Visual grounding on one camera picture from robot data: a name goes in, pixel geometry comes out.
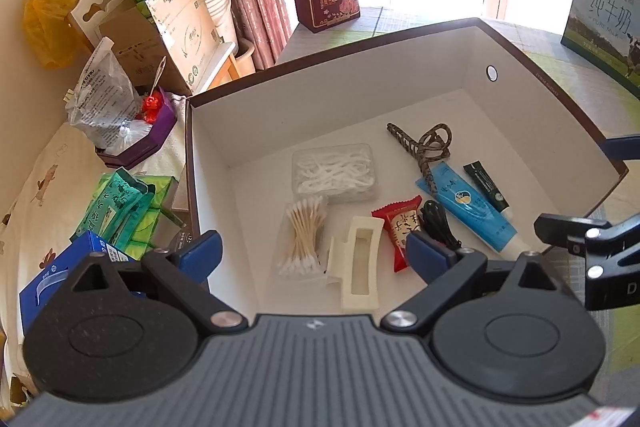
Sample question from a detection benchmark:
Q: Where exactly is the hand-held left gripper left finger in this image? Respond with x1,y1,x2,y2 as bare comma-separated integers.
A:
60,229,249,336

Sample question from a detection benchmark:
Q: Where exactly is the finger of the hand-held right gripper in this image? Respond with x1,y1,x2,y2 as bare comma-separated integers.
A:
533,213,640,259
601,133,640,160

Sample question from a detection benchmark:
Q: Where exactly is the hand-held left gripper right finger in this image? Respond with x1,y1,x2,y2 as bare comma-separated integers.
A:
380,231,569,336

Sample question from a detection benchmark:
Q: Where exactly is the black cable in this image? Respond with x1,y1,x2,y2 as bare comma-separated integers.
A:
421,200,461,253

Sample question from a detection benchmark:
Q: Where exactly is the red snack packet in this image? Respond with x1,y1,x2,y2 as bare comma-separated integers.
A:
371,196,423,274

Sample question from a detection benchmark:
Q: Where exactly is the blue tube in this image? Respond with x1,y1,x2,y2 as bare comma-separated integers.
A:
415,161,523,254

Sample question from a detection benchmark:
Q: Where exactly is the cream hair clip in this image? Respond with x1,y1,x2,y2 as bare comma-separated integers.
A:
326,216,386,312

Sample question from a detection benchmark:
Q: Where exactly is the dark green tube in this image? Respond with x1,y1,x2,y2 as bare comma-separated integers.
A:
463,161,513,215

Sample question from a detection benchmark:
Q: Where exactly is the bag of cotton swabs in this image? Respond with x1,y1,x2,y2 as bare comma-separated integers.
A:
277,196,330,279

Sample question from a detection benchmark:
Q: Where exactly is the brown patterned hair clip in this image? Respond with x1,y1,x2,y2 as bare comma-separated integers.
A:
386,122,453,192

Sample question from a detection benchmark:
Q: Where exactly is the white storage box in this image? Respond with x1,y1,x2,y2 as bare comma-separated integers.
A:
184,17,630,318

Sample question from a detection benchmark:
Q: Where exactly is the clear box of floss picks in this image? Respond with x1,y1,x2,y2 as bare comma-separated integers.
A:
291,143,378,202

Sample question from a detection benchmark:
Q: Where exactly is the green tissue box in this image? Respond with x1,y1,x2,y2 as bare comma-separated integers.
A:
135,177,181,253

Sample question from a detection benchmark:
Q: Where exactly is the green printed packet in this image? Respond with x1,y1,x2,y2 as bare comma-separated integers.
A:
70,169,156,248

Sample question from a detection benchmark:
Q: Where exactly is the green milk carton case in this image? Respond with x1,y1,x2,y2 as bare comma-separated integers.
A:
560,0,640,100

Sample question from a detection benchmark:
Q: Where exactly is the purple box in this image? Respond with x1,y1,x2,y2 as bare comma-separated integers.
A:
95,89,179,171

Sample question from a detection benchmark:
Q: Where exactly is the blue milk carton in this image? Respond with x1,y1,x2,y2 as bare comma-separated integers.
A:
19,229,146,338

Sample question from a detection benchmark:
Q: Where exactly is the red ornament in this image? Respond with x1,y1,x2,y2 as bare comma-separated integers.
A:
140,89,166,124

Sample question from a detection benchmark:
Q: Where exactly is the cream printed sheet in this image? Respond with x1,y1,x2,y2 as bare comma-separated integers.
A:
0,122,188,413

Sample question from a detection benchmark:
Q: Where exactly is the printed clear plastic bag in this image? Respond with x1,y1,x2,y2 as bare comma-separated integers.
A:
65,36,146,155

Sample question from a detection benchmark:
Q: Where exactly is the metal spoon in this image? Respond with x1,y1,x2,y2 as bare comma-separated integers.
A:
147,55,168,98

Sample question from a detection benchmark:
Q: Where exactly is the light wooden stool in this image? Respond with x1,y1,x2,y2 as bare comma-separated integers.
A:
207,39,256,90

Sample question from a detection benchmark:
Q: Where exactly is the cardboard box with white header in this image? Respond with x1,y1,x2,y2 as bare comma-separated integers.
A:
67,0,168,98

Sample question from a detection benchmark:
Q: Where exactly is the printed cardboard box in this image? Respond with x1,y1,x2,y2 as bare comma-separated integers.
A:
145,0,236,96

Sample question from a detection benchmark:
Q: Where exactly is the stack of white bowls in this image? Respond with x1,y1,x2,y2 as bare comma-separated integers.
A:
197,0,237,52

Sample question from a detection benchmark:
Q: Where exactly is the yellow plastic bag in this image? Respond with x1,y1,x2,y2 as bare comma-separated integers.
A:
22,0,91,70

